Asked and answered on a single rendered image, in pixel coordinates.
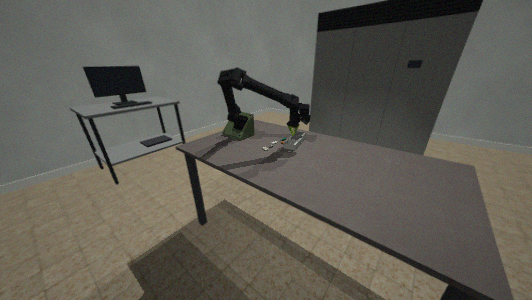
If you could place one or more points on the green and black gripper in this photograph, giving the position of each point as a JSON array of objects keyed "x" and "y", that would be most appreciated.
[{"x": 292, "y": 125}]

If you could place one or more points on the white rack of three labelled bins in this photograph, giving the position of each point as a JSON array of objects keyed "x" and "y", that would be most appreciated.
[{"x": 292, "y": 143}]

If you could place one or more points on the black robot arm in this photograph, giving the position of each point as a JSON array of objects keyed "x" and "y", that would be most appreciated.
[{"x": 232, "y": 77}]

